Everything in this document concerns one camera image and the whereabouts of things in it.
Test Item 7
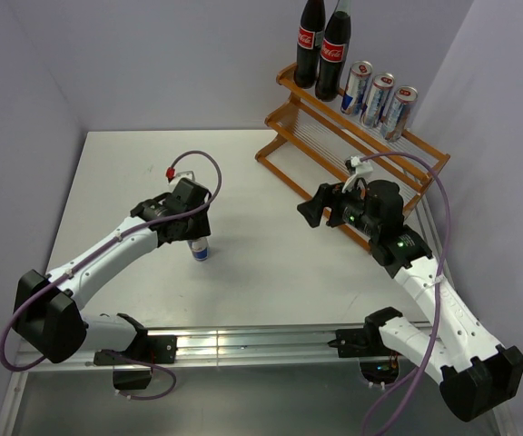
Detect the orange wooden two-tier shelf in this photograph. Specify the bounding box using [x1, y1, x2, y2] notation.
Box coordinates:
[255, 59, 451, 253]

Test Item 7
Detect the energy drink can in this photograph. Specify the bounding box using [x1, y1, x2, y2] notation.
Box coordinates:
[360, 73, 395, 128]
[380, 85, 419, 142]
[340, 60, 372, 116]
[188, 237, 210, 262]

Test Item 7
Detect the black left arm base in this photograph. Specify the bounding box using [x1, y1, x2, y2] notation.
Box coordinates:
[93, 334, 177, 392]

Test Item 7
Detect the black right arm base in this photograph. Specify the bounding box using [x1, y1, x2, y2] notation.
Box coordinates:
[328, 328, 400, 390]

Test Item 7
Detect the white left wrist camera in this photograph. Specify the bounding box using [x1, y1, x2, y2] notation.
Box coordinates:
[165, 167, 195, 190]

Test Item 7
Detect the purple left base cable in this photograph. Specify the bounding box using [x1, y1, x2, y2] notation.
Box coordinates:
[106, 349, 180, 401]

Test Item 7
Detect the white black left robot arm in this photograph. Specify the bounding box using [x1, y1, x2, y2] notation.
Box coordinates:
[13, 178, 211, 363]

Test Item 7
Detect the aluminium mounting rail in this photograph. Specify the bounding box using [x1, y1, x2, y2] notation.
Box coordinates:
[14, 321, 471, 373]

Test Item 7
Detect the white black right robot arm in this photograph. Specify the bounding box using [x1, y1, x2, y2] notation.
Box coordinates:
[297, 180, 523, 422]

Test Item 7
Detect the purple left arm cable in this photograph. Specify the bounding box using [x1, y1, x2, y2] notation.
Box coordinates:
[0, 150, 224, 369]

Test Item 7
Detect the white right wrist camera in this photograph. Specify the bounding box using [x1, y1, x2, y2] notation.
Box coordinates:
[342, 155, 373, 193]

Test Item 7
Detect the cola glass bottle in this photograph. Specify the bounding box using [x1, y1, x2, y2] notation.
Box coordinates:
[315, 0, 351, 102]
[293, 0, 325, 89]

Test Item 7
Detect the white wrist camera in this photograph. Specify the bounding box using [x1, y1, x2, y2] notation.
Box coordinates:
[165, 167, 195, 190]
[342, 155, 373, 193]

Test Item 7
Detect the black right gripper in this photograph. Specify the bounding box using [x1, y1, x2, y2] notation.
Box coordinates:
[296, 176, 380, 238]

